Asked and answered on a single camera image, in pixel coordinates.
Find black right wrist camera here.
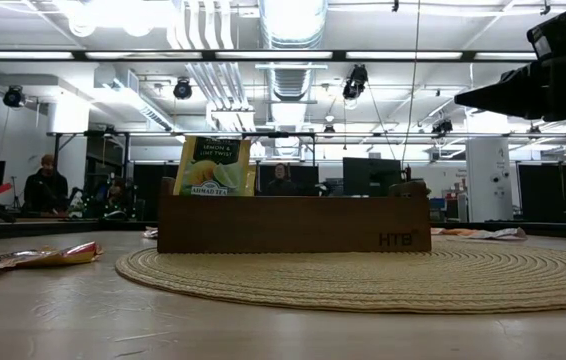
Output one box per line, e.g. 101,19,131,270
526,9,566,60

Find black ceiling spotlight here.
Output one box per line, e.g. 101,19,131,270
341,63,369,101
431,118,454,136
172,76,193,101
2,84,27,109

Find black aluminium rig frame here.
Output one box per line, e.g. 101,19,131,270
0,218,566,242

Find bright orange tea sachet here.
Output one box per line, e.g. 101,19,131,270
431,226,528,242

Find silver ventilation duct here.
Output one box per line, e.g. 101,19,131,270
257,0,329,104

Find green lemon lime tea bag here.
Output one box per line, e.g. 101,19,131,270
172,135,253,197

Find white round column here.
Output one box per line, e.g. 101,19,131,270
465,137,513,224

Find black partition panel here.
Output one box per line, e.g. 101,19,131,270
517,149,566,225

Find person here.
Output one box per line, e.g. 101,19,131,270
22,153,70,217
264,162,298,197
105,177,132,219

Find black overhead light bar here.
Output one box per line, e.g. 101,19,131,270
0,48,566,64

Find round woven straw placemat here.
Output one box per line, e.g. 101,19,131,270
115,234,566,315

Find brown wooden tea organizer box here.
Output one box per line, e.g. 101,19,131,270
156,177,433,255

